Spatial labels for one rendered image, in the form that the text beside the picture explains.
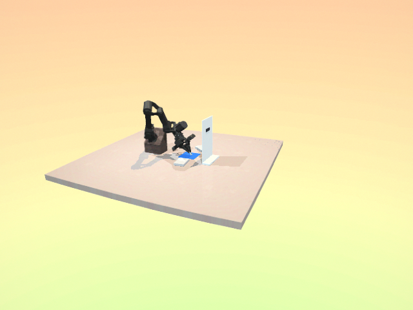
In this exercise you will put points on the blue flat square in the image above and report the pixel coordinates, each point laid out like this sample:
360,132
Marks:
187,155

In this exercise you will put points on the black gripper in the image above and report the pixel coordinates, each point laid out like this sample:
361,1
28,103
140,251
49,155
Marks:
185,146

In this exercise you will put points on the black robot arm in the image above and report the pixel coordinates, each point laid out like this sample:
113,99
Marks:
168,126

